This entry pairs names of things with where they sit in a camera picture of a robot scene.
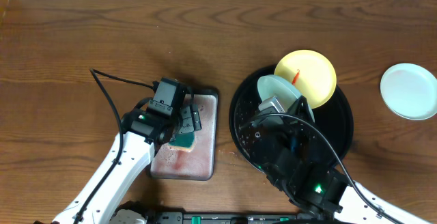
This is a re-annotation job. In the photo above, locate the black rectangular soap tray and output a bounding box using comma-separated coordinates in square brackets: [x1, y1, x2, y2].
[150, 89, 219, 181]

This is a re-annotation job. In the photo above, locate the light blue plate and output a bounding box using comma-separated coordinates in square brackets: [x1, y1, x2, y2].
[257, 74, 302, 114]

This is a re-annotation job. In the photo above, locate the green yellow sponge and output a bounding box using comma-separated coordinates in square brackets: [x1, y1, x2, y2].
[168, 132, 195, 152]

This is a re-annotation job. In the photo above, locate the pale green plate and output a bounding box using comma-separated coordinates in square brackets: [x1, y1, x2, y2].
[380, 63, 436, 120]

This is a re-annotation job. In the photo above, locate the black round tray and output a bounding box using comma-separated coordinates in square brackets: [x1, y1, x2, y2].
[229, 65, 354, 170]

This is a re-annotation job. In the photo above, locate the yellow plate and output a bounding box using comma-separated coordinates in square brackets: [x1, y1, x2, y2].
[274, 50, 337, 109]

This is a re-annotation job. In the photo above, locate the right black cable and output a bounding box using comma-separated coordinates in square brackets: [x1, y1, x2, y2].
[238, 113, 407, 224]

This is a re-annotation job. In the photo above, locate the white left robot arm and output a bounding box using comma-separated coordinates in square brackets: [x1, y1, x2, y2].
[54, 99, 216, 223]

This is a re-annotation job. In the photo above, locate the left black cable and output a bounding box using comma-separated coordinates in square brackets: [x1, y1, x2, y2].
[73, 68, 156, 224]

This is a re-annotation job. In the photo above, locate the black cable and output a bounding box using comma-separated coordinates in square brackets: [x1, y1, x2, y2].
[73, 68, 156, 224]
[238, 113, 407, 224]

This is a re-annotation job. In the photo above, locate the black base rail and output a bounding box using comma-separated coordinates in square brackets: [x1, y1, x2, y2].
[112, 201, 308, 224]

